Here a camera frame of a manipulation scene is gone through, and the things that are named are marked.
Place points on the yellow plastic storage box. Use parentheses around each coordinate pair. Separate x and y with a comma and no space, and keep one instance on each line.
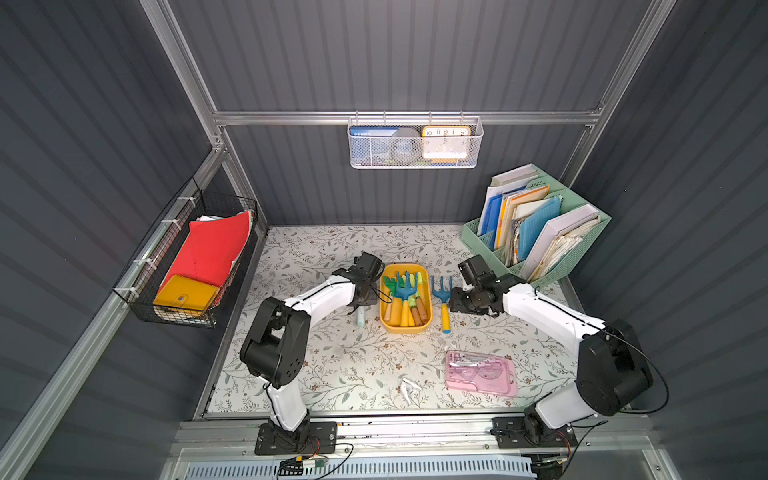
(394,326)

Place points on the red folder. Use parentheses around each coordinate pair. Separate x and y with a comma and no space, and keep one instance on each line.
(212,248)

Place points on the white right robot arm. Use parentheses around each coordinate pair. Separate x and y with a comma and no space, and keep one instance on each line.
(612,370)

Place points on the white vented rail cover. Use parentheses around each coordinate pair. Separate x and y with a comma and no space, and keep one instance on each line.
(358,467)

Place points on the green rake wooden handle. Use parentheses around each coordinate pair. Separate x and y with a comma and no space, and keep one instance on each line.
(390,285)

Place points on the grey tape roll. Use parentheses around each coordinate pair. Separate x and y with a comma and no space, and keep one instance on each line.
(405,146)

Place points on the yellow case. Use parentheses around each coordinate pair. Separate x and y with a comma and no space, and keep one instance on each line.
(185,293)

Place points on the blue folder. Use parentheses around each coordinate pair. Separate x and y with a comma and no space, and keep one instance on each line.
(492,213)

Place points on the stack of magazines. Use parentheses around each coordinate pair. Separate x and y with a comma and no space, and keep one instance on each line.
(519,214)

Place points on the lime rake wooden handle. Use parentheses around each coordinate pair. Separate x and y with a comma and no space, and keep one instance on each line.
(419,299)

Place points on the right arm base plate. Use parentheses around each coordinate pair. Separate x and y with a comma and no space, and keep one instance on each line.
(518,432)

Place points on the pink plastic pencil case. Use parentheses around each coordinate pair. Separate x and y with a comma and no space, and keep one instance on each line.
(480,373)

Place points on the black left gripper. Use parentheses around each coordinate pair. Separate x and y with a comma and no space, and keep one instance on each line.
(365,292)

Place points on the black wire wall basket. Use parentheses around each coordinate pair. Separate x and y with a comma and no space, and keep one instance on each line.
(143,278)

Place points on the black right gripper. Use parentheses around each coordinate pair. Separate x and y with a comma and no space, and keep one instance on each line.
(470,299)

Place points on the blue rake yellow handle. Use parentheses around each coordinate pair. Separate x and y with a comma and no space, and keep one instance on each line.
(443,294)
(405,288)

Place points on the white paper scrap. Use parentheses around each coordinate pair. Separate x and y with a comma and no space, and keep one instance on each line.
(410,391)

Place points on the orange yellow book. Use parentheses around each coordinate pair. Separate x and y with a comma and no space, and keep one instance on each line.
(508,205)

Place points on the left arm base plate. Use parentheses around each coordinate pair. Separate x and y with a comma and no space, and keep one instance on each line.
(311,437)

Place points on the white binder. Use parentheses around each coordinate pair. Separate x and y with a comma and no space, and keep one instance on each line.
(553,229)

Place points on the teal folder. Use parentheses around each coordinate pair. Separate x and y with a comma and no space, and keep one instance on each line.
(532,226)

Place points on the blue box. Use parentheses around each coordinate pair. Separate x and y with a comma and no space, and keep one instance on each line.
(370,146)

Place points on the green plastic file organizer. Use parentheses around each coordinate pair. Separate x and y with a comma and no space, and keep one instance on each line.
(564,254)

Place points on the white wire wall basket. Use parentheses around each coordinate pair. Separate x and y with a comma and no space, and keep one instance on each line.
(418,122)

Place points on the yellow white clock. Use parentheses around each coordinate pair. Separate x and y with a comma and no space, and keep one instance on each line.
(446,143)

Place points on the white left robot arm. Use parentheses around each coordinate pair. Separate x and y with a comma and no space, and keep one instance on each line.
(275,346)

